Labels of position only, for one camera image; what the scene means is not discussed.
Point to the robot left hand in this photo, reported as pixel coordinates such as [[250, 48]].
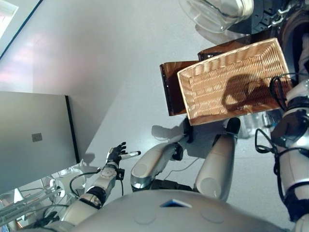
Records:
[[114, 155]]

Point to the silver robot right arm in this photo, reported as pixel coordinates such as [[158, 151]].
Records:
[[294, 157]]

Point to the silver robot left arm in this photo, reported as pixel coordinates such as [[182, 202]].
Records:
[[103, 178]]

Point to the grey front-load washing machine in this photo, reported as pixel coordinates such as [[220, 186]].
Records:
[[289, 36]]

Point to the white rounded device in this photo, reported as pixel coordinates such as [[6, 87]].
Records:
[[65, 182]]

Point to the grey robot torso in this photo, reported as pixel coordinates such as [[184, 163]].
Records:
[[169, 215]]

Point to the grey partition with blue edge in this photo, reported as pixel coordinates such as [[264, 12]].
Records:
[[31, 135]]

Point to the robot right leg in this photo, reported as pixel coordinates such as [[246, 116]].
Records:
[[217, 166]]

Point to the wicker laundry basket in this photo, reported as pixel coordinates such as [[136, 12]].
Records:
[[217, 79]]

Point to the round glass washer door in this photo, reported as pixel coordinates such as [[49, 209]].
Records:
[[217, 12]]

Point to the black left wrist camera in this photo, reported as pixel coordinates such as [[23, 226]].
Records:
[[120, 174]]

